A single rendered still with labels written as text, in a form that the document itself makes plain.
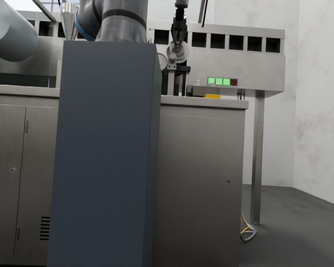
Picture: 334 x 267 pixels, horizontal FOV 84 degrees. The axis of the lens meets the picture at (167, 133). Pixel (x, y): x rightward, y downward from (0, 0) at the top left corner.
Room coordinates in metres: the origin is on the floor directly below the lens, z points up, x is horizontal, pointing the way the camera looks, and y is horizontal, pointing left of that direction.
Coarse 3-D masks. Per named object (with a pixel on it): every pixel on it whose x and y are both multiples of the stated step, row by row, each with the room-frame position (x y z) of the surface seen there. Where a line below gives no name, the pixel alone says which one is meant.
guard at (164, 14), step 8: (72, 0) 1.39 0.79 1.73; (152, 0) 1.38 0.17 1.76; (160, 0) 1.38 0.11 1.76; (168, 0) 1.38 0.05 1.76; (192, 0) 1.38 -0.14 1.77; (200, 0) 1.38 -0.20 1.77; (152, 8) 1.42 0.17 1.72; (160, 8) 1.42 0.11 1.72; (168, 8) 1.42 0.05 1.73; (176, 8) 1.42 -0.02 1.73; (184, 8) 1.42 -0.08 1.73; (192, 8) 1.42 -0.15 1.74; (152, 16) 1.46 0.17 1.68; (160, 16) 1.46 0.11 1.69; (168, 16) 1.46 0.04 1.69; (192, 16) 1.46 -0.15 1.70
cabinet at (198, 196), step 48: (0, 96) 0.84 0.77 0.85; (0, 144) 0.84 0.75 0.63; (48, 144) 0.84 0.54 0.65; (192, 144) 0.86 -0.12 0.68; (240, 144) 0.87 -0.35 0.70; (0, 192) 0.84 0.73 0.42; (48, 192) 0.85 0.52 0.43; (192, 192) 0.86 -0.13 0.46; (240, 192) 0.87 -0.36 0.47; (0, 240) 0.84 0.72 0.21; (192, 240) 0.86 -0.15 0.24
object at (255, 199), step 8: (256, 96) 1.67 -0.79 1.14; (264, 96) 1.64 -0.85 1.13; (256, 104) 1.67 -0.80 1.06; (264, 104) 1.64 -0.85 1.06; (256, 112) 1.66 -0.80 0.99; (256, 120) 1.65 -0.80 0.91; (256, 128) 1.65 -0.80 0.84; (256, 136) 1.64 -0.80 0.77; (256, 144) 1.64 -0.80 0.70; (256, 152) 1.64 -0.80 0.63; (256, 160) 1.64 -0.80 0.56; (256, 168) 1.64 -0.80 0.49; (256, 176) 1.64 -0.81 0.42; (256, 184) 1.64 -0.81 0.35; (256, 192) 1.64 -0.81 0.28; (256, 200) 1.64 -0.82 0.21; (256, 208) 1.64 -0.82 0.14; (256, 216) 1.64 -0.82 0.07; (256, 224) 1.63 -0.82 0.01
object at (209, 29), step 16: (160, 32) 1.49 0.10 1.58; (192, 32) 1.47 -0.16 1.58; (208, 32) 1.47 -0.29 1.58; (224, 32) 1.47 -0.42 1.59; (240, 32) 1.47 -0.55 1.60; (256, 32) 1.48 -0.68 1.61; (272, 32) 1.48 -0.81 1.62; (192, 48) 1.46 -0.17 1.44; (208, 48) 1.47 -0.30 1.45; (224, 48) 1.48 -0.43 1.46; (240, 48) 1.53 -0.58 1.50; (256, 48) 1.55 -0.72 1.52; (272, 48) 1.56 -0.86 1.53
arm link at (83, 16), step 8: (80, 0) 0.53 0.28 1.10; (88, 0) 0.52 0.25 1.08; (80, 8) 0.54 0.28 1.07; (88, 8) 0.51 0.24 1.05; (80, 16) 0.54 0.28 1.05; (88, 16) 0.52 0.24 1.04; (80, 24) 0.55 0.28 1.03; (88, 24) 0.53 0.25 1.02; (96, 24) 0.52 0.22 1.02; (80, 32) 0.58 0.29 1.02; (88, 32) 0.56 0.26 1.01; (96, 32) 0.55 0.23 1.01; (88, 40) 0.59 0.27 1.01
